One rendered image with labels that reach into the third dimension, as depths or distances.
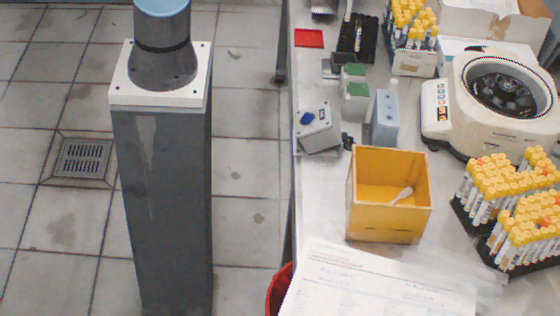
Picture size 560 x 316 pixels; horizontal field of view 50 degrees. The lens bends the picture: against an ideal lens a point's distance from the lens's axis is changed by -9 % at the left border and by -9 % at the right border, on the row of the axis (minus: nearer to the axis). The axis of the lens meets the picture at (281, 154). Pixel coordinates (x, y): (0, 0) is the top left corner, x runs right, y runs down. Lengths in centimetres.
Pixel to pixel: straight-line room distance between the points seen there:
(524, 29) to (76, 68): 200
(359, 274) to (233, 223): 122
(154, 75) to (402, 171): 51
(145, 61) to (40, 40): 190
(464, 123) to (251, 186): 125
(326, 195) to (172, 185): 43
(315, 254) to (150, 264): 74
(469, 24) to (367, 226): 63
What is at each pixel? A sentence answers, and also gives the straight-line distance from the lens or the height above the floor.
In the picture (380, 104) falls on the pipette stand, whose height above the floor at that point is 97.
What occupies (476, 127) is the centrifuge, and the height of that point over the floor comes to 97.
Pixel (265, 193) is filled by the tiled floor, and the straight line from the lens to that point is 232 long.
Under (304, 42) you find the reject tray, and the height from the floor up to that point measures 88.
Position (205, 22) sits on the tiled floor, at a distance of 314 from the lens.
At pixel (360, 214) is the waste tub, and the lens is 105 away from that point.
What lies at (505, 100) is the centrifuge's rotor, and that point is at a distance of 132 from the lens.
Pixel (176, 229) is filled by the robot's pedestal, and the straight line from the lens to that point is 158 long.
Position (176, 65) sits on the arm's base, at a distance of 130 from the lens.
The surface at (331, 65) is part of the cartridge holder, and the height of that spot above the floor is 90.
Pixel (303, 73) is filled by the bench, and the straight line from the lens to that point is 141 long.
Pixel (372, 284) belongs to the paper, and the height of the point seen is 89.
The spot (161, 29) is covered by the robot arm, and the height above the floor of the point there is 104.
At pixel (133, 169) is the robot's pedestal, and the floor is 70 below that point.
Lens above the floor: 173
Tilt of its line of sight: 45 degrees down
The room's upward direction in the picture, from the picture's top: 6 degrees clockwise
